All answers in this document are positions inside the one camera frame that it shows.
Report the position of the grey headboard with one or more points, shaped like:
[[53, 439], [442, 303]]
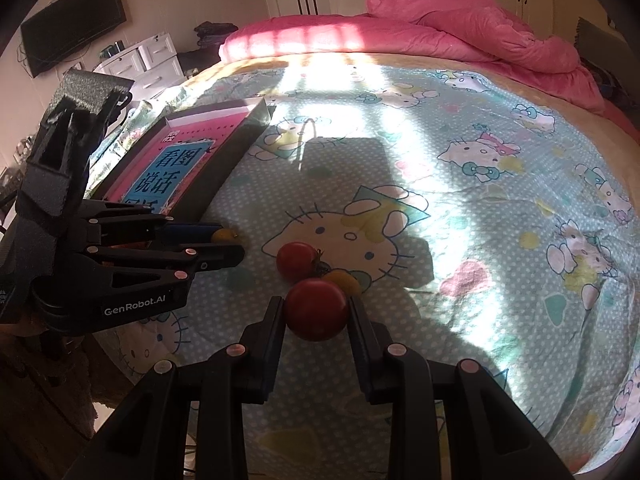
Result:
[[605, 45]]

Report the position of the small yellow tomato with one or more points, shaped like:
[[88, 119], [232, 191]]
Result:
[[224, 235], [345, 281]]

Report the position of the pink quilt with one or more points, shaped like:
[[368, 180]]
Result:
[[450, 30]]

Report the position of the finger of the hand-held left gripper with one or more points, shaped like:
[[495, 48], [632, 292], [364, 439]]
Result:
[[190, 232], [220, 257]]

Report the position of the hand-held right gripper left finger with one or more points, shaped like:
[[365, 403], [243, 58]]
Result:
[[277, 332]]

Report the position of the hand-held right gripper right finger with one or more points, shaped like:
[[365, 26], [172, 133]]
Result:
[[357, 332]]

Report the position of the black television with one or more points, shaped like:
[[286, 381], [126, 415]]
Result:
[[70, 30]]

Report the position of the pile of dark clothes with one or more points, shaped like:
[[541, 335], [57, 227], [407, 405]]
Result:
[[215, 32]]

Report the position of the black box with pink lining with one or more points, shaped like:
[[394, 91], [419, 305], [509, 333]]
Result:
[[195, 160]]

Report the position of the red tomato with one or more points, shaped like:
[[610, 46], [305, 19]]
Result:
[[296, 260], [316, 310]]

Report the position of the white drawer cabinet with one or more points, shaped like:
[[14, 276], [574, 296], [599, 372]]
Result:
[[145, 57]]

